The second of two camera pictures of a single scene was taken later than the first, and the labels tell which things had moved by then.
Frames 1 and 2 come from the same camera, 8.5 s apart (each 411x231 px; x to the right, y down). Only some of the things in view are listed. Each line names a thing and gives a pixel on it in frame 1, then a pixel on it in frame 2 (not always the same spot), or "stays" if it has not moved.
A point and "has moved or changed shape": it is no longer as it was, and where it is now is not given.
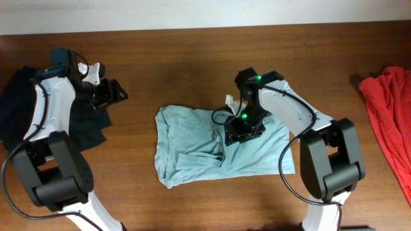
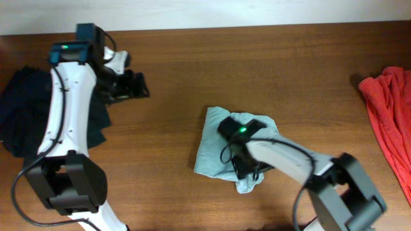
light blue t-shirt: x=191 y=147 has moved or changed shape
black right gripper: x=232 y=127 → x=241 y=172
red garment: x=388 y=102 stays
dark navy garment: x=17 y=88 stays
